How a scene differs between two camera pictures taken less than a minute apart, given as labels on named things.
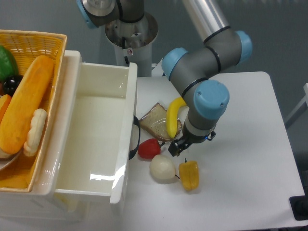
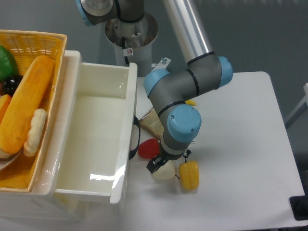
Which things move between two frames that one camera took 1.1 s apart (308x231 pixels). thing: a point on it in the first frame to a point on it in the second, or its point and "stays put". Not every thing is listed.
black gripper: x=187 y=139 to x=154 y=164
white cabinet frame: x=69 y=208 stays put
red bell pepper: x=149 y=148 stays put
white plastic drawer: x=89 y=147 stays put
